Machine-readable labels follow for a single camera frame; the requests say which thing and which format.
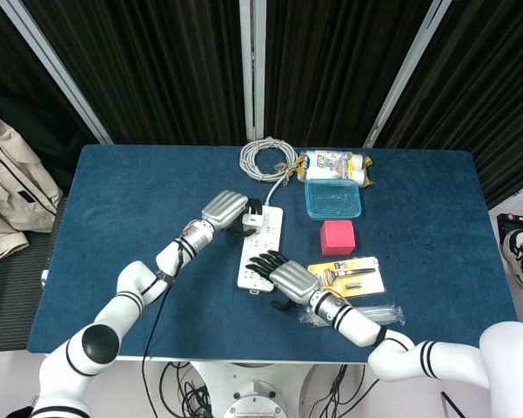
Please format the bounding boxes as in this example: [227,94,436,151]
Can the white power adapter box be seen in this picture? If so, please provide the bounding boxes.
[242,208,265,229]

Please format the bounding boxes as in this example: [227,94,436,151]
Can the black box with stickers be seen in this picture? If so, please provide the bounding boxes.
[496,212,523,246]

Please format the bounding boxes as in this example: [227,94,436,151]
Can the black floor cables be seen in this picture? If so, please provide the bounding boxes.
[158,361,378,418]

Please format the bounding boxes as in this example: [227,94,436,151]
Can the white cable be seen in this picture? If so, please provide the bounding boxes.
[239,138,298,208]

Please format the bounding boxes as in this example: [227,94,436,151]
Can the white power strip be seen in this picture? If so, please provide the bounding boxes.
[237,206,285,295]

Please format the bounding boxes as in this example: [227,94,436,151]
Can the razor in yellow blister pack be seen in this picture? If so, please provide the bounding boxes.
[307,256,386,299]

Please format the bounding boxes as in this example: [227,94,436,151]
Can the white black sneaker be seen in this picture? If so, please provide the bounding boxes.
[503,229,523,291]

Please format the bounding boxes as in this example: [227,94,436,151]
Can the blue table cloth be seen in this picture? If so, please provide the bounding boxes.
[27,145,520,362]

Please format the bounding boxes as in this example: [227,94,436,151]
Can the beige jacket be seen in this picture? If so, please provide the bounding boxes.
[0,82,64,265]

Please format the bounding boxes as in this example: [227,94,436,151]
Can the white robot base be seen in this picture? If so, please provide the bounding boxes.
[191,361,319,418]

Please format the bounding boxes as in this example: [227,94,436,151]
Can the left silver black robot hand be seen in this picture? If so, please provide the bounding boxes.
[199,190,266,239]

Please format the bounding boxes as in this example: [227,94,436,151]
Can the red foam cube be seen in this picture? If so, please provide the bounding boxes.
[320,219,358,258]

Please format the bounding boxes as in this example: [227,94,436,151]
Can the white upright frame post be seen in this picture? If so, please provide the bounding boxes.
[238,0,267,142]

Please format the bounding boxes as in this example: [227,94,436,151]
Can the white slanted frame post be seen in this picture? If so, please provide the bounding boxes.
[0,0,114,145]
[363,0,453,149]

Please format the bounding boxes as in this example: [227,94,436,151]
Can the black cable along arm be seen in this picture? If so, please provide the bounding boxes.
[141,237,189,418]

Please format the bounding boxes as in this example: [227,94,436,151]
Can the clear container with teal lid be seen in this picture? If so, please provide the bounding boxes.
[304,180,363,219]

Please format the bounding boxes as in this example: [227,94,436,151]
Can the white yellow bag roll package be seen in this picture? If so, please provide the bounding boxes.
[296,149,374,189]

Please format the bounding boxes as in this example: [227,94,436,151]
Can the bundle of clear straws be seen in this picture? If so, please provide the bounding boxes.
[298,304,406,328]

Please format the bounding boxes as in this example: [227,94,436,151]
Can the black pleated curtain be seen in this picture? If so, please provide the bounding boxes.
[0,0,523,210]

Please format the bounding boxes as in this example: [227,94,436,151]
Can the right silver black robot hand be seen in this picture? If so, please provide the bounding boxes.
[245,250,323,312]

